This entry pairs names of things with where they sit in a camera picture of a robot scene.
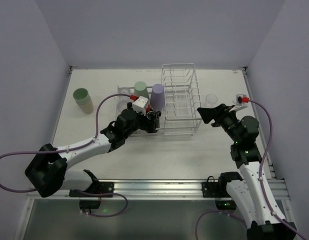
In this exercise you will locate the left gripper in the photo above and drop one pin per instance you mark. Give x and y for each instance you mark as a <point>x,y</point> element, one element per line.
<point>149,122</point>

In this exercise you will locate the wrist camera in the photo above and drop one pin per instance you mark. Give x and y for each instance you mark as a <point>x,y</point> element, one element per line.
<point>240,103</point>
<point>140,105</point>

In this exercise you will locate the clear glass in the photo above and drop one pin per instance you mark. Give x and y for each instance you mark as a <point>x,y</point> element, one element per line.
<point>121,106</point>
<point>124,91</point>
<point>211,100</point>

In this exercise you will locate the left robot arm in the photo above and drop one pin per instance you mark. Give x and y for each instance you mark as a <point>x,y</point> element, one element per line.
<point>50,169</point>

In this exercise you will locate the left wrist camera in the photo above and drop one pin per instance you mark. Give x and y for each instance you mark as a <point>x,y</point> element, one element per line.
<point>140,105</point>

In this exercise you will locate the tall white wire rack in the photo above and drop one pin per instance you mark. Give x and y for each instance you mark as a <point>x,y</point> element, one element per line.
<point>182,98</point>

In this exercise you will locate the aluminium mounting rail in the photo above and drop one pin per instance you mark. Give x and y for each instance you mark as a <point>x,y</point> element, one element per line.
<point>161,190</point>

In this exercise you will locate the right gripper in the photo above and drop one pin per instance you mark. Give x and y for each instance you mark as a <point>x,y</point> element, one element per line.
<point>218,116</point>

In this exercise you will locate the purple cup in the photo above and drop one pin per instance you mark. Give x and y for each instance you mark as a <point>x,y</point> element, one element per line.
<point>157,97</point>

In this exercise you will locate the light green cup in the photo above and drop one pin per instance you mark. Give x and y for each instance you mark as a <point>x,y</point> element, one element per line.
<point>81,96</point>

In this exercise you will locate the green cup in low rack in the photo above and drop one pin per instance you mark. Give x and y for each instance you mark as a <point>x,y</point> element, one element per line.
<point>140,90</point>

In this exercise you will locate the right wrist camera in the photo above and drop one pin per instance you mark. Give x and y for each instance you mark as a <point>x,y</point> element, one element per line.
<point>240,103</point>

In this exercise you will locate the black mug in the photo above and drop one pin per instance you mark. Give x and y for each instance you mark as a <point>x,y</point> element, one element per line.
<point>152,121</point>

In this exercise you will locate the low white wire rack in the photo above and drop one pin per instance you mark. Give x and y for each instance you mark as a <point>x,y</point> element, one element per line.
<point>141,133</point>

